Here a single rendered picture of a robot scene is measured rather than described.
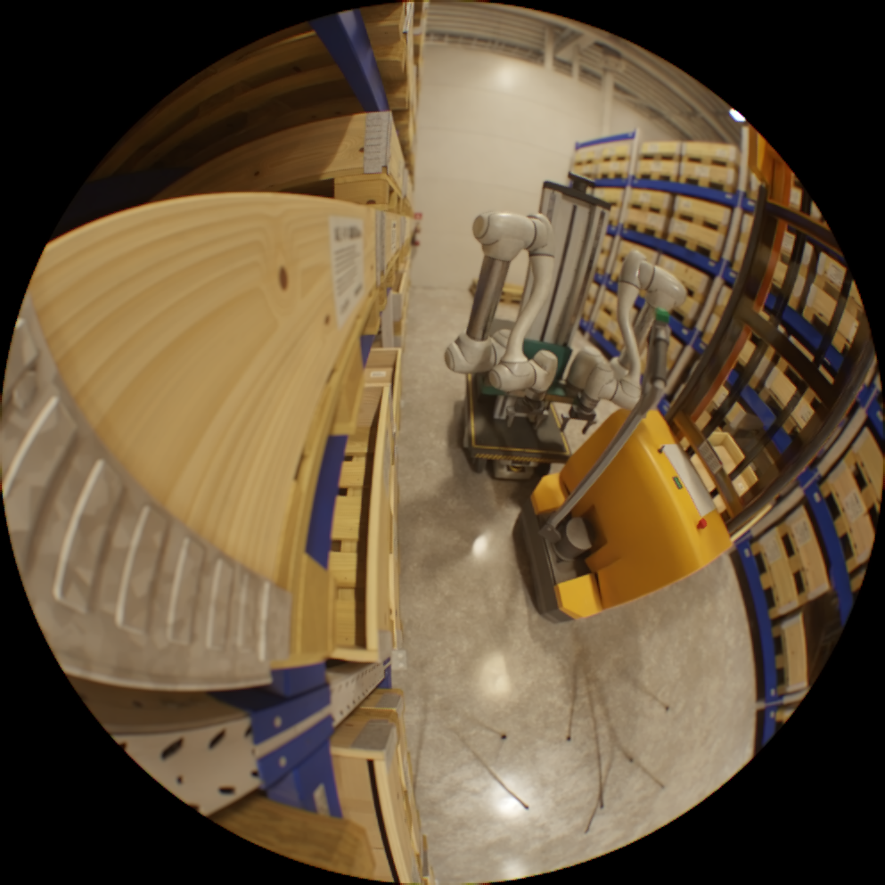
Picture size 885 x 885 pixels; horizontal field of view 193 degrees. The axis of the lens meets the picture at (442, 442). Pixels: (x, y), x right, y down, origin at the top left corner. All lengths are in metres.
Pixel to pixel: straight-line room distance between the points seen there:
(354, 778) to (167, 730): 0.56
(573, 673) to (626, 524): 0.94
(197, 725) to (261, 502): 0.18
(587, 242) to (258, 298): 1.40
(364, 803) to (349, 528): 0.78
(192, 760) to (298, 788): 0.19
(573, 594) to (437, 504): 0.97
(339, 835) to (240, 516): 0.35
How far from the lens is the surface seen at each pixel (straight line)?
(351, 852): 0.38
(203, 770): 0.26
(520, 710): 1.65
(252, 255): 0.18
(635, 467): 1.21
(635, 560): 1.20
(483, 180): 6.07
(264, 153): 1.01
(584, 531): 1.35
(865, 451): 2.93
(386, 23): 0.89
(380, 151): 0.88
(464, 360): 1.17
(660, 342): 0.70
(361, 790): 0.76
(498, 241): 0.95
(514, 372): 0.95
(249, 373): 0.16
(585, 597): 1.35
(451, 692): 1.53
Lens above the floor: 1.49
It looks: 48 degrees down
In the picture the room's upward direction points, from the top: 6 degrees clockwise
